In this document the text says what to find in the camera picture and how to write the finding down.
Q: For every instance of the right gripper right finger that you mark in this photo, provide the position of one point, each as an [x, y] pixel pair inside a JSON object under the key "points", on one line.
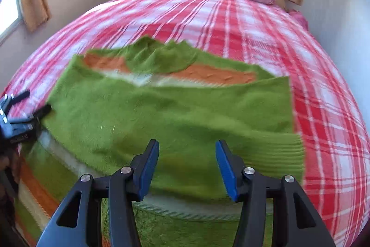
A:
{"points": [[296, 222]]}

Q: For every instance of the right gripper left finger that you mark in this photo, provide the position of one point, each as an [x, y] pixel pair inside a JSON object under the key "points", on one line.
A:
{"points": [[78, 219]]}

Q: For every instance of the green orange striped knit sweater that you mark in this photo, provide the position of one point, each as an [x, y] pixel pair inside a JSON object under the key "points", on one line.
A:
{"points": [[107, 105]]}

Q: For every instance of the red white plaid bedspread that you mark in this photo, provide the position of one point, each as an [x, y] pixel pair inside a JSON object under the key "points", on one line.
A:
{"points": [[326, 116]]}

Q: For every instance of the pink cloth beside bed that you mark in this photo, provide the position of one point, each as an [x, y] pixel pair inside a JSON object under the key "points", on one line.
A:
{"points": [[299, 17]]}

